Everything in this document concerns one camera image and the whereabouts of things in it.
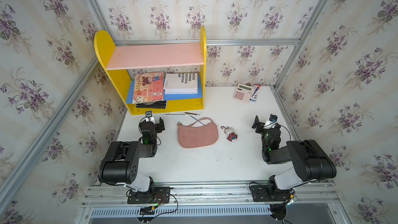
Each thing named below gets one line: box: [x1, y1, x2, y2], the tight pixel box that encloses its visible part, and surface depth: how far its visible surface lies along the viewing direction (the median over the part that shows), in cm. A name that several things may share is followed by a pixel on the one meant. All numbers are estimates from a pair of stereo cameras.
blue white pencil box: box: [249, 84, 262, 103], surface depth 117 cm
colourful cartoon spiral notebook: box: [132, 71, 164, 105], surface depth 101 cm
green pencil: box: [162, 113, 187, 116], surface depth 106 cm
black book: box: [135, 100, 167, 109], surface depth 107 cm
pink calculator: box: [233, 83, 253, 104], surface depth 117 cm
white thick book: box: [163, 72, 198, 95], surface depth 100 cm
